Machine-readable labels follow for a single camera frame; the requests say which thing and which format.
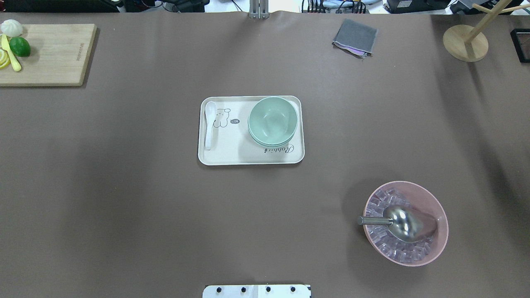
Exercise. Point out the wooden cutting board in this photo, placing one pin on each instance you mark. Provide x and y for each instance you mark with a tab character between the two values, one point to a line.
60	55

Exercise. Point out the wooden mug stand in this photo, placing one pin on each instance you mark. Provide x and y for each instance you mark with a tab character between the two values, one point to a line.
468	43

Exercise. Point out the lemon slice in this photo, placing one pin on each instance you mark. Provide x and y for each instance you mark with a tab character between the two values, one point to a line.
4	59

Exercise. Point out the grey folded cloth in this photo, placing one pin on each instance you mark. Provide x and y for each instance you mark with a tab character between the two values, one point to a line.
356	38

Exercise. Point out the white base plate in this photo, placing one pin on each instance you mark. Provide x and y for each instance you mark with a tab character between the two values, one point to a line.
258	291

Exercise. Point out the pink bowl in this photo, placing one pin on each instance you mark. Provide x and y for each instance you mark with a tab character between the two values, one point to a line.
424	201

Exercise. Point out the dark framed tray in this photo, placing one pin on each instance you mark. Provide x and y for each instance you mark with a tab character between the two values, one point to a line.
521	41

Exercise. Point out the aluminium camera post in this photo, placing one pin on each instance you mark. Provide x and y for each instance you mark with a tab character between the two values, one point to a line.
258	9

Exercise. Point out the yellow plastic knife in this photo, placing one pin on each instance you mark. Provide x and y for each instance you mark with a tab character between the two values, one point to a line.
11	57

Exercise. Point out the green bowl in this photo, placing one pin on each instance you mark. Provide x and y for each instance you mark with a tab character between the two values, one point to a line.
268	145
273	119

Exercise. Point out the ice cubes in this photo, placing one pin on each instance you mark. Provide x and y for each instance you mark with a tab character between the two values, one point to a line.
390	246

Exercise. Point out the green lime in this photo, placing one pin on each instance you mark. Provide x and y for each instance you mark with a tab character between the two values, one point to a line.
20	46

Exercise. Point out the metal ice scoop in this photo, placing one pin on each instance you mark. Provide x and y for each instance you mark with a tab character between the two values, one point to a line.
405	223

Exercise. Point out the white ceramic spoon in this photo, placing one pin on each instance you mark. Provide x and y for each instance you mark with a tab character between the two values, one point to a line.
210	117

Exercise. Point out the white steamed bun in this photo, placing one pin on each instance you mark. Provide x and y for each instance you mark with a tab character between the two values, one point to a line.
11	28

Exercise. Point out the cream rabbit tray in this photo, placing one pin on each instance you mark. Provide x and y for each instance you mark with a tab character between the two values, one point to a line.
231	142

